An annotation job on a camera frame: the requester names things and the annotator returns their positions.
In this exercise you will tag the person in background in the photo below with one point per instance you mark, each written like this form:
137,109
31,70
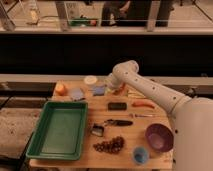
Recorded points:
116,9

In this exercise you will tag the purple bowl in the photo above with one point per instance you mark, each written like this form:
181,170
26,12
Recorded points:
159,137

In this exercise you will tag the wooden table board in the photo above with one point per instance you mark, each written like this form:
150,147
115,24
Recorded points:
133,135

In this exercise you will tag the silver fork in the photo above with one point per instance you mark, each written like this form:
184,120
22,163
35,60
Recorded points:
140,115

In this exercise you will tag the orange fruit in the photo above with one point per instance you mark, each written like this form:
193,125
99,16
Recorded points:
60,89

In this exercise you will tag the black rectangular block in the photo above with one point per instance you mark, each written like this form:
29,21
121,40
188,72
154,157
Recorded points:
117,106

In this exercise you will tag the white cup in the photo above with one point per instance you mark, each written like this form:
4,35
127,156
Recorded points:
90,80

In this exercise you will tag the yellow banana peeler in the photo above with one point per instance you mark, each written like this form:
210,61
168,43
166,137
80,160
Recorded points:
135,94

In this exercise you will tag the blue sponge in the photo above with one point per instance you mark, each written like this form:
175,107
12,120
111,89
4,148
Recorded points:
98,90

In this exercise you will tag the small black metal clip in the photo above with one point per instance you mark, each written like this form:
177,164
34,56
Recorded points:
97,130

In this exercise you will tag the red bowl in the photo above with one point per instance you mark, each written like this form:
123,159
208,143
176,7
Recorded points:
119,90

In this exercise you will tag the orange carrot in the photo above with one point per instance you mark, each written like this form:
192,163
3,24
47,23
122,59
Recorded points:
142,104

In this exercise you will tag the green plastic tray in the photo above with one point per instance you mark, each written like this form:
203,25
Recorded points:
59,132

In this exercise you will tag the blue cup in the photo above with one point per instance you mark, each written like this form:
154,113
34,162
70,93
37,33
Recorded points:
140,155

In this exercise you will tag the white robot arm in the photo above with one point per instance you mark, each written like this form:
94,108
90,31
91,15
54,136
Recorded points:
193,117

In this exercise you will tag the bunch of dark grapes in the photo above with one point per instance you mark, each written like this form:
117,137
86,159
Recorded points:
113,146

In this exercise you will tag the black handled knife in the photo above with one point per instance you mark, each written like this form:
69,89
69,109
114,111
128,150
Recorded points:
120,123

